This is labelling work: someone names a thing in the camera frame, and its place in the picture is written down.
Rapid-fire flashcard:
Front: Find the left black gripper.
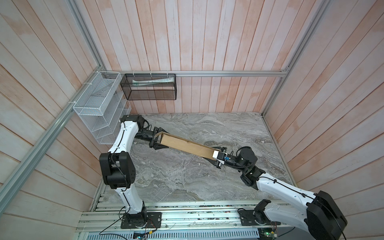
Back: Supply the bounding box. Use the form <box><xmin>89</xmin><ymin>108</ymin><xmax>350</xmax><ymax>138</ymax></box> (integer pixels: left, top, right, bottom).
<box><xmin>134</xmin><ymin>126</ymin><xmax>172</xmax><ymax>150</ymax></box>

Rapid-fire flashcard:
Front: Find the brown cardboard box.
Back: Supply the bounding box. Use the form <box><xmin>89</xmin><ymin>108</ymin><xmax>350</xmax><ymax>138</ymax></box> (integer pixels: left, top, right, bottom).
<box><xmin>155</xmin><ymin>132</ymin><xmax>220</xmax><ymax>161</ymax></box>

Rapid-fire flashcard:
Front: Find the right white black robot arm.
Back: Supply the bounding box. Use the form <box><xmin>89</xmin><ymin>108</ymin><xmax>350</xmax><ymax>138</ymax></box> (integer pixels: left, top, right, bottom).
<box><xmin>205</xmin><ymin>146</ymin><xmax>348</xmax><ymax>240</ymax></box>

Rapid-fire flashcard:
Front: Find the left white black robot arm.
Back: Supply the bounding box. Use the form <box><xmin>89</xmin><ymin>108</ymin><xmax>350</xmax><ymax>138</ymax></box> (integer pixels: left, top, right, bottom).
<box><xmin>99</xmin><ymin>115</ymin><xmax>166</xmax><ymax>229</ymax></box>

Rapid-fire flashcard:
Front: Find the white paper in basket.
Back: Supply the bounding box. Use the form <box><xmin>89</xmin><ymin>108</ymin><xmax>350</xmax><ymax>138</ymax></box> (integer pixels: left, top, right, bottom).
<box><xmin>132</xmin><ymin>77</ymin><xmax>175</xmax><ymax>87</ymax></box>

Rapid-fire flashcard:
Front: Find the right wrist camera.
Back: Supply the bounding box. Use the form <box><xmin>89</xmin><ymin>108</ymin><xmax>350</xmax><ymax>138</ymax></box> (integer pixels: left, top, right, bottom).
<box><xmin>213</xmin><ymin>151</ymin><xmax>228</xmax><ymax>160</ymax></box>

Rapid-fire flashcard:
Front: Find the black wire mesh basket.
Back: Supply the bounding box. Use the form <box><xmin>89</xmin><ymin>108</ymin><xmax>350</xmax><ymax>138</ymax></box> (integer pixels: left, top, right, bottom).
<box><xmin>120</xmin><ymin>73</ymin><xmax>178</xmax><ymax>101</ymax></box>

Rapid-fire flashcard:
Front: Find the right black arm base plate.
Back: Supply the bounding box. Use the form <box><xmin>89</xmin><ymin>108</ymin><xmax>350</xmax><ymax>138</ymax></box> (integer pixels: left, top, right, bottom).
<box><xmin>237</xmin><ymin>208</ymin><xmax>282</xmax><ymax>226</ymax></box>

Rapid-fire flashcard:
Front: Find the white wire mesh shelf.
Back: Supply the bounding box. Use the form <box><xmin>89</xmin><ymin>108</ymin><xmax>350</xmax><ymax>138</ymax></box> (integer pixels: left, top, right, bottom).
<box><xmin>73</xmin><ymin>71</ymin><xmax>131</xmax><ymax>145</ymax></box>

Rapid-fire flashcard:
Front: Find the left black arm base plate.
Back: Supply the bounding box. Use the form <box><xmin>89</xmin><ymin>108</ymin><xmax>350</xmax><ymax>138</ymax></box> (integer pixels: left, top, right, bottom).
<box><xmin>121</xmin><ymin>212</ymin><xmax>162</xmax><ymax>229</ymax></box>

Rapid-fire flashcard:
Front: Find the aluminium frame rail front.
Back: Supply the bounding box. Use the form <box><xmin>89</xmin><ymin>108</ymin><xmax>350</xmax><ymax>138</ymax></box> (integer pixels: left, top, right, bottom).
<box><xmin>74</xmin><ymin>200</ymin><xmax>325</xmax><ymax>233</ymax></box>

